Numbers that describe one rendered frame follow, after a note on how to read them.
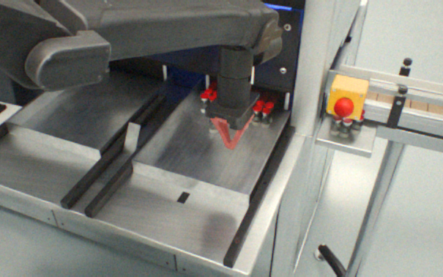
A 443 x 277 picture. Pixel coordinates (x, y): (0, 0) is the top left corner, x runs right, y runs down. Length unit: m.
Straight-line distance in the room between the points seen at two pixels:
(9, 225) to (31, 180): 1.19
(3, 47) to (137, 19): 0.15
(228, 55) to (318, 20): 0.26
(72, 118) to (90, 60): 0.76
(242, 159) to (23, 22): 0.69
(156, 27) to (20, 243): 1.70
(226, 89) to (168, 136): 0.34
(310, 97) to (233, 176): 0.24
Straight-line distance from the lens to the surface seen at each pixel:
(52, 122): 1.13
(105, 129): 1.07
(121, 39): 0.44
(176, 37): 0.51
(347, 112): 0.93
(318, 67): 0.93
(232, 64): 0.70
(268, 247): 1.38
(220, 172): 0.92
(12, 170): 1.03
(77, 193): 0.91
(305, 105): 0.99
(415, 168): 2.42
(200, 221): 0.84
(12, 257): 2.05
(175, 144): 1.00
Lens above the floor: 1.53
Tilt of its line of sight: 40 degrees down
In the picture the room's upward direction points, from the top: straight up
